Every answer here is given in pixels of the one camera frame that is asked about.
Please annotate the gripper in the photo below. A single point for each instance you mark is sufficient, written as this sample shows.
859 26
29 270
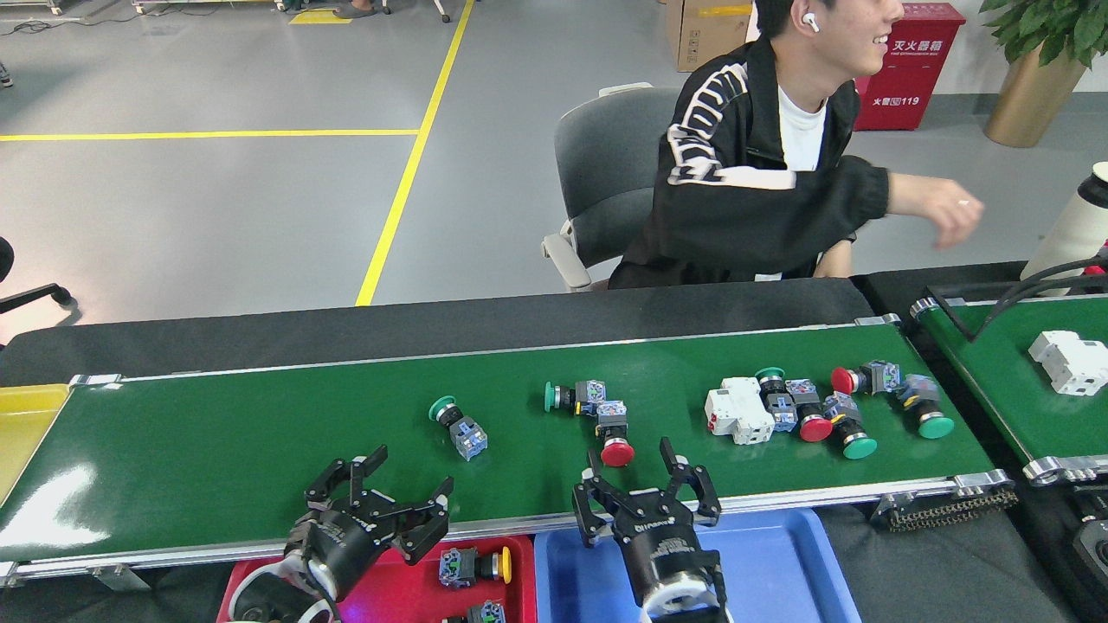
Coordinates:
666 554
342 549

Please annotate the red push button switch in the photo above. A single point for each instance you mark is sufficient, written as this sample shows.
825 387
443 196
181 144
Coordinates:
842 381
489 613
815 428
616 452

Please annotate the yellow push button switch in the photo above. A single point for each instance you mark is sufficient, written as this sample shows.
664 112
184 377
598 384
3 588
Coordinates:
454 568

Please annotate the green push button switch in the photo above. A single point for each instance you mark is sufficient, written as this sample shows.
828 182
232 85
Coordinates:
770 375
551 396
935 426
463 433
859 447

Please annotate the white circuit breaker block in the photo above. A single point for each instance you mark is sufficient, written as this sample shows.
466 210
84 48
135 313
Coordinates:
740 411
1069 359

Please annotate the long green conveyor belt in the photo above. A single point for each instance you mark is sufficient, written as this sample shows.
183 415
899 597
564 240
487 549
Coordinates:
260 450

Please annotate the blue plastic tray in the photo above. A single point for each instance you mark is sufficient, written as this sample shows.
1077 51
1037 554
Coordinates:
779 571

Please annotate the red plastic tray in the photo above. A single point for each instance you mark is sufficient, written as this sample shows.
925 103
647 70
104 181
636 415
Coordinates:
519 597

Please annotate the green feeder conveyor belt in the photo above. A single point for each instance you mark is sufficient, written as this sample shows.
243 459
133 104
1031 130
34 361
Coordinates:
1004 381

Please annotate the dark conveyor motor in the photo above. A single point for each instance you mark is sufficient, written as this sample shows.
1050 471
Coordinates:
1095 545

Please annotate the person's right hand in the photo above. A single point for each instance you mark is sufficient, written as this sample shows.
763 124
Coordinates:
956 216

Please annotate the person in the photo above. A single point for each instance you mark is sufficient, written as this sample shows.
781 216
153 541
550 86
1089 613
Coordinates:
744 208

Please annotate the grey office chair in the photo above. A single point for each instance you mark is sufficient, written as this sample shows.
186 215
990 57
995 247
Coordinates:
606 173

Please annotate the yellow plastic bin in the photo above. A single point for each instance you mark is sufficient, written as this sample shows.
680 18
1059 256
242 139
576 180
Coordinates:
22 433

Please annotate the black office chair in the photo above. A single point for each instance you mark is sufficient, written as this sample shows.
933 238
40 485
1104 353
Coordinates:
5 260

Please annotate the brown cardboard box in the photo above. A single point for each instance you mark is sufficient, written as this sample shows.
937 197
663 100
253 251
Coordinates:
705 39

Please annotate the red fire extinguisher cabinet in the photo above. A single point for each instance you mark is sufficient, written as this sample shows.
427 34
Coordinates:
909 86

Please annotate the office chair castor leg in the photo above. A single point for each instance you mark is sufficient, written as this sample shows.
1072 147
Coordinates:
443 16

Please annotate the person's foot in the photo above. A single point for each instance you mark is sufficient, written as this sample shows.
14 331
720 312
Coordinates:
355 10

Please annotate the potted plant gold pot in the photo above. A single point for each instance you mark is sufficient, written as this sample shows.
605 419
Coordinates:
1030 108

